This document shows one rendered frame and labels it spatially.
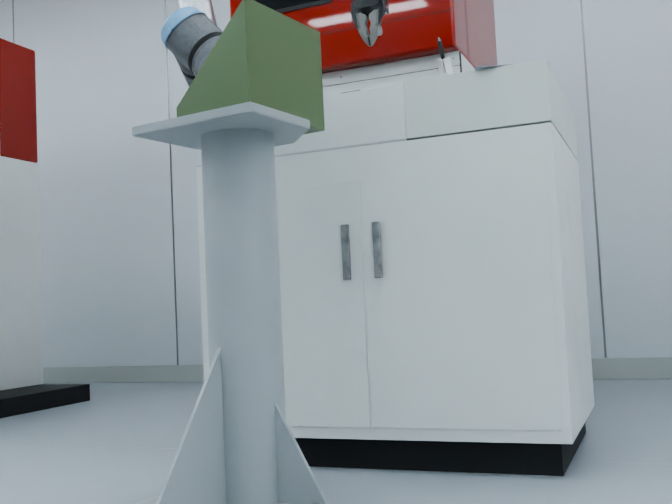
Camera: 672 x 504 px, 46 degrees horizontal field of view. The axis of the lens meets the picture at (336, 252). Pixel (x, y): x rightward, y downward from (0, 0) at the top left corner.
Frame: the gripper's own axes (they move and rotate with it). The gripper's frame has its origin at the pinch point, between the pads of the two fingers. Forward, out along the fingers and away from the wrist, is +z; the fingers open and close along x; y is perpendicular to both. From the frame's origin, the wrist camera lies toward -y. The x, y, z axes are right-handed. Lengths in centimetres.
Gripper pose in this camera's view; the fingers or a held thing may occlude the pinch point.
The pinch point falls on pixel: (369, 40)
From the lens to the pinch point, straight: 212.1
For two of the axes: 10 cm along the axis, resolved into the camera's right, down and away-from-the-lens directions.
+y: 3.8, 0.4, 9.2
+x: -9.2, 0.7, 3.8
